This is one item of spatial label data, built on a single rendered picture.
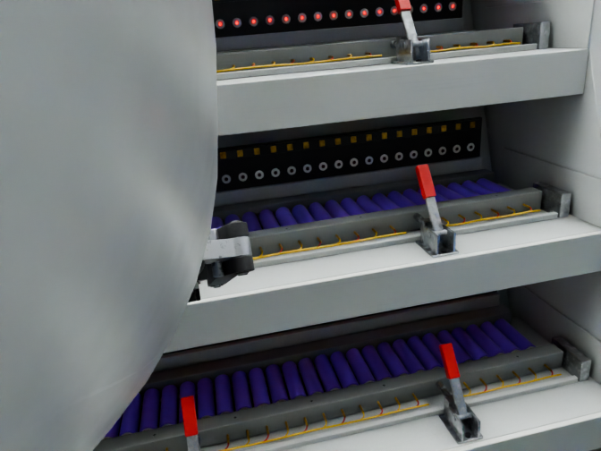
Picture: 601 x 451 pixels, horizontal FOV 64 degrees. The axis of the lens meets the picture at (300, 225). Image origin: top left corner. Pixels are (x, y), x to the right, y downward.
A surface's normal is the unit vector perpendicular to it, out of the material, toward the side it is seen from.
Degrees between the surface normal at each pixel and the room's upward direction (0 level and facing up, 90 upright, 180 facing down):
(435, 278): 109
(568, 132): 90
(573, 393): 19
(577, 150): 90
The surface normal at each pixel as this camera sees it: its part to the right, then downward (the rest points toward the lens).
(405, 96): 0.22, 0.34
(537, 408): -0.07, -0.93
